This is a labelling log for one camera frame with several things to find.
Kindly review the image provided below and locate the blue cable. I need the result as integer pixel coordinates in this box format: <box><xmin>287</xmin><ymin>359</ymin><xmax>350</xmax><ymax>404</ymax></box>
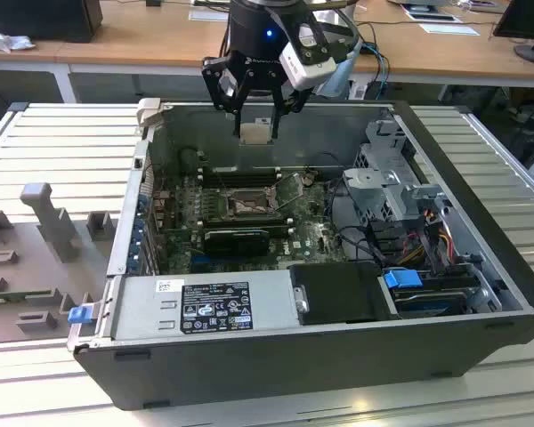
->
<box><xmin>360</xmin><ymin>40</ymin><xmax>391</xmax><ymax>85</ymax></box>

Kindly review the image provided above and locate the black RAM slot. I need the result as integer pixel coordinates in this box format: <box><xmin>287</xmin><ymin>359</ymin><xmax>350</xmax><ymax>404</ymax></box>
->
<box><xmin>203</xmin><ymin>211</ymin><xmax>282</xmax><ymax>221</ymax></box>
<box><xmin>202</xmin><ymin>219</ymin><xmax>287</xmax><ymax>229</ymax></box>
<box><xmin>203</xmin><ymin>166</ymin><xmax>279</xmax><ymax>178</ymax></box>
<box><xmin>204</xmin><ymin>177</ymin><xmax>279</xmax><ymax>188</ymax></box>

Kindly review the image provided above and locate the crumpled white paper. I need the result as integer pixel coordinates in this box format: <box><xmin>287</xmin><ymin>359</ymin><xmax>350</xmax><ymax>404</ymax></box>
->
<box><xmin>0</xmin><ymin>24</ymin><xmax>37</xmax><ymax>54</ymax></box>

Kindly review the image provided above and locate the black computer monitor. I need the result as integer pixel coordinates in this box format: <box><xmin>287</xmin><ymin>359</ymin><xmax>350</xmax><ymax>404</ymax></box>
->
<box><xmin>492</xmin><ymin>0</ymin><xmax>534</xmax><ymax>67</ymax></box>

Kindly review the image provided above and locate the green RAM stick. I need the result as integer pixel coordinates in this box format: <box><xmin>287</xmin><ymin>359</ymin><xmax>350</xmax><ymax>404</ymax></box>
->
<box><xmin>0</xmin><ymin>289</ymin><xmax>57</xmax><ymax>307</ymax></box>

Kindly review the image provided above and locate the dark hard disk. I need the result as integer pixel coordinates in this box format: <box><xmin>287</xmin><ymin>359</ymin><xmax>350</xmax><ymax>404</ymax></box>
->
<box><xmin>393</xmin><ymin>291</ymin><xmax>469</xmax><ymax>319</ymax></box>

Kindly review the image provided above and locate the grey case latch handle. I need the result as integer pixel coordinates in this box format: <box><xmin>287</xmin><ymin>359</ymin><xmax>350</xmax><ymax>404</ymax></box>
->
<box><xmin>135</xmin><ymin>98</ymin><xmax>164</xmax><ymax>131</ymax></box>

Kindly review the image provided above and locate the black box on desk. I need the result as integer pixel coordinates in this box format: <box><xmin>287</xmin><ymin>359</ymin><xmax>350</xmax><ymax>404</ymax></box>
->
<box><xmin>0</xmin><ymin>0</ymin><xmax>104</xmax><ymax>44</ymax></box>

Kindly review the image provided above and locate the CPU socket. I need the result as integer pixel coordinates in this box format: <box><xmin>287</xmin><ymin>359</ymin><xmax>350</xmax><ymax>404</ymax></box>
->
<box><xmin>224</xmin><ymin>189</ymin><xmax>280</xmax><ymax>220</ymax></box>

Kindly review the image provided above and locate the silver power supply unit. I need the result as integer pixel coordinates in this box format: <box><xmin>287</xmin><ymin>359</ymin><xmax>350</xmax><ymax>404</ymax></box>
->
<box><xmin>113</xmin><ymin>270</ymin><xmax>306</xmax><ymax>342</ymax></box>

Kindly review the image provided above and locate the black graphics card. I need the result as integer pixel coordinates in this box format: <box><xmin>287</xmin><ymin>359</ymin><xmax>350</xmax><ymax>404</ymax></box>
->
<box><xmin>202</xmin><ymin>228</ymin><xmax>271</xmax><ymax>258</ymax></box>

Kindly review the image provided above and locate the green motherboard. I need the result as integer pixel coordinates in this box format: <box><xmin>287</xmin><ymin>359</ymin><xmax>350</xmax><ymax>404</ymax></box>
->
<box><xmin>149</xmin><ymin>171</ymin><xmax>352</xmax><ymax>275</ymax></box>

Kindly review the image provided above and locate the wooden desk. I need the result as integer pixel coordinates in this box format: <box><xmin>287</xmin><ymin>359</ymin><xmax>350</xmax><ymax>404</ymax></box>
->
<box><xmin>0</xmin><ymin>0</ymin><xmax>534</xmax><ymax>88</ymax></box>

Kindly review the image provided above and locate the black open PC case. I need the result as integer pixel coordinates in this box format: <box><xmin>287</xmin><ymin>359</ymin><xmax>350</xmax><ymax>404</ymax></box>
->
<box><xmin>66</xmin><ymin>98</ymin><xmax>534</xmax><ymax>413</ymax></box>

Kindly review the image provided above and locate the silver square CPU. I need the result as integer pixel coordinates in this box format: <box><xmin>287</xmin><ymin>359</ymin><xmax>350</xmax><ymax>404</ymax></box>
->
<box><xmin>239</xmin><ymin>122</ymin><xmax>272</xmax><ymax>146</ymax></box>

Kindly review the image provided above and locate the pale paper sheet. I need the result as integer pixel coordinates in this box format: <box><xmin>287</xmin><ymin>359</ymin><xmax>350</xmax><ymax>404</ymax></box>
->
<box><xmin>419</xmin><ymin>22</ymin><xmax>481</xmax><ymax>37</ymax></box>

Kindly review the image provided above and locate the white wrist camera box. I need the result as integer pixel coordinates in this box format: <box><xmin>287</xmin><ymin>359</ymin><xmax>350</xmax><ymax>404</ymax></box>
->
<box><xmin>279</xmin><ymin>22</ymin><xmax>338</xmax><ymax>90</ymax></box>

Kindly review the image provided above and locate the silver metal drive cage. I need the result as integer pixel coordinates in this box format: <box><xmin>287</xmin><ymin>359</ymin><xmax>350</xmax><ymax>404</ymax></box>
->
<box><xmin>342</xmin><ymin>119</ymin><xmax>455</xmax><ymax>223</ymax></box>

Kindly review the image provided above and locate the black plastic shroud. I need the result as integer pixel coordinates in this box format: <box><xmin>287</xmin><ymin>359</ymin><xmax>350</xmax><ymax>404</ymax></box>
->
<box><xmin>287</xmin><ymin>261</ymin><xmax>401</xmax><ymax>325</ymax></box>

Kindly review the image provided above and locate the blue plastic latch tab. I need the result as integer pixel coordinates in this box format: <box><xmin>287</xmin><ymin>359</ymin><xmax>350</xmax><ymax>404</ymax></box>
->
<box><xmin>69</xmin><ymin>305</ymin><xmax>93</xmax><ymax>326</ymax></box>

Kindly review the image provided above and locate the grey parts rack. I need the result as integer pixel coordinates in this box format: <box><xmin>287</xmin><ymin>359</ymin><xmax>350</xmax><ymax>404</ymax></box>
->
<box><xmin>0</xmin><ymin>181</ymin><xmax>117</xmax><ymax>346</ymax></box>

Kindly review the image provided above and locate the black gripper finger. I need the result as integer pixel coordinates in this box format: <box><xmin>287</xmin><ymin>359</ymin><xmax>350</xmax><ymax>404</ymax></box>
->
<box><xmin>269</xmin><ymin>85</ymin><xmax>316</xmax><ymax>140</ymax></box>
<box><xmin>201</xmin><ymin>54</ymin><xmax>251</xmax><ymax>137</ymax></box>

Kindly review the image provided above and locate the blue disk carrier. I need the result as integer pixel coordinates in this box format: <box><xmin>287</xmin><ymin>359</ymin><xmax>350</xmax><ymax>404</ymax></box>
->
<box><xmin>382</xmin><ymin>268</ymin><xmax>425</xmax><ymax>298</ymax></box>

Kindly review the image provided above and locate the yellow red wire bundle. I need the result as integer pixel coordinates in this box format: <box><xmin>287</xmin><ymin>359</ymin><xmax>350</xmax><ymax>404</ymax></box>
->
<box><xmin>400</xmin><ymin>220</ymin><xmax>457</xmax><ymax>268</ymax></box>

